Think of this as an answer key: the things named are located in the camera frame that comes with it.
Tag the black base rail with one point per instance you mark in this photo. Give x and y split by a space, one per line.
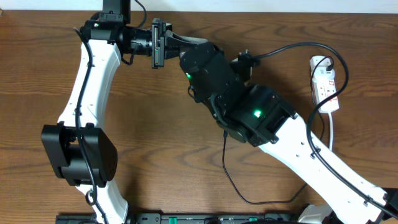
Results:
158 218

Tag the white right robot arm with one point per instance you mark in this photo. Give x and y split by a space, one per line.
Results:
257 115

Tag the white power strip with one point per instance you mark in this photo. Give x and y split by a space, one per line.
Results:
323 77

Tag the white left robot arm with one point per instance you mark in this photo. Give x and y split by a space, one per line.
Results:
78 149

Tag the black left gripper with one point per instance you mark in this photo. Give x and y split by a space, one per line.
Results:
165 41

